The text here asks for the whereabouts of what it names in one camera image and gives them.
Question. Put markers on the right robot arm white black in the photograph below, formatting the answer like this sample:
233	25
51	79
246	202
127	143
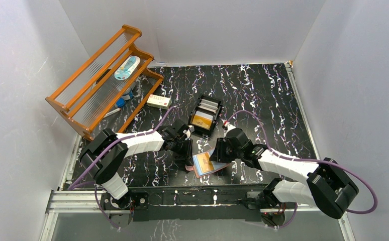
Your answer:
322	185

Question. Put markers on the grey white card stack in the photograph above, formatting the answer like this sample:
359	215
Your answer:
208	105

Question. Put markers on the white pen under shelf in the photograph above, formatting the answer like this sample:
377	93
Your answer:
112	112

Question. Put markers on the gold card in tray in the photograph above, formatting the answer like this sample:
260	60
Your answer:
202	122

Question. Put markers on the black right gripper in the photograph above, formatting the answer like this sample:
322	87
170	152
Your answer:
218	153

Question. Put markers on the white red small box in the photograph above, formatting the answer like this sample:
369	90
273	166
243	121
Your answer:
158	101

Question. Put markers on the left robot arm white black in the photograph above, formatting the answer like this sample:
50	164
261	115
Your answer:
103	156

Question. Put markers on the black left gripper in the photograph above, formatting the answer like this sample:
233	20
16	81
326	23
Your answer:
184	151

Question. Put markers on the gold credit card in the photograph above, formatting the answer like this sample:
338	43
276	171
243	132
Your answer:
206	167

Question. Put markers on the white blue tube package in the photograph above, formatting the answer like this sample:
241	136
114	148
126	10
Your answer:
127	68

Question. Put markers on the blue cap bottle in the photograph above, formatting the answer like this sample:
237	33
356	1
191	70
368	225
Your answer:
127	96

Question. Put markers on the black card tray box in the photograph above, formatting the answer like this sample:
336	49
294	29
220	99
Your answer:
205	113

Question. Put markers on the orange wooden shelf rack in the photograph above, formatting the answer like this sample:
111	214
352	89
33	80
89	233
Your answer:
86	97

